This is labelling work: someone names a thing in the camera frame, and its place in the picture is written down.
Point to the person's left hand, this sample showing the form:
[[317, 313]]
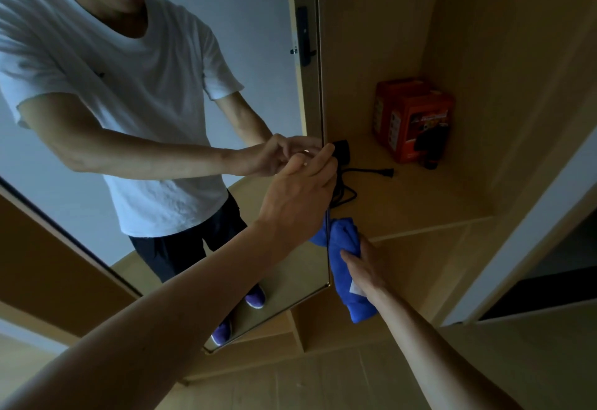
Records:
[[298, 200]]

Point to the blue microfibre cloth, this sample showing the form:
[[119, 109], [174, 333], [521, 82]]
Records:
[[345, 284]]

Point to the person's left forearm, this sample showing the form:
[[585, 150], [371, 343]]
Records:
[[140, 330]]

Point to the person's right hand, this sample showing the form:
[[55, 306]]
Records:
[[368, 270]]

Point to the person's right forearm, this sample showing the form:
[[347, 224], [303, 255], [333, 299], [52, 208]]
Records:
[[434, 358]]

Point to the wooden wardrobe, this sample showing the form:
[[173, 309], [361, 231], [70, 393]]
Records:
[[466, 74]]

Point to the red box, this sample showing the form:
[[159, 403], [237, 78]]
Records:
[[420, 116], [387, 97]]

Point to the tall framed mirror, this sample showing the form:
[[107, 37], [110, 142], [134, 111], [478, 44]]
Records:
[[256, 27]]

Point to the small black pouch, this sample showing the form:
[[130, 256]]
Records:
[[431, 144]]

